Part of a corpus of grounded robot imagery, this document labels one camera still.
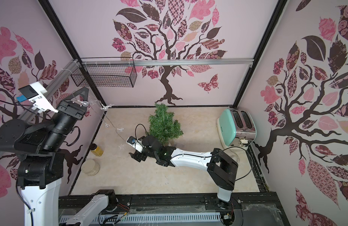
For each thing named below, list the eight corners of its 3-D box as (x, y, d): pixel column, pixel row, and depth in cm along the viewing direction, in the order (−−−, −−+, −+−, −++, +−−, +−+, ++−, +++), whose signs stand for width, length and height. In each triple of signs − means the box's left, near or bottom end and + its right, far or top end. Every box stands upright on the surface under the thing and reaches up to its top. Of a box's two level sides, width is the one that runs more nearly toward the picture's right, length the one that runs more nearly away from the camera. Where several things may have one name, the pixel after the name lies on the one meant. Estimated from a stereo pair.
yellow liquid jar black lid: (94, 156, 93) (88, 150, 86) (97, 149, 96) (91, 143, 89) (101, 156, 93) (95, 150, 86) (104, 149, 96) (98, 143, 89)
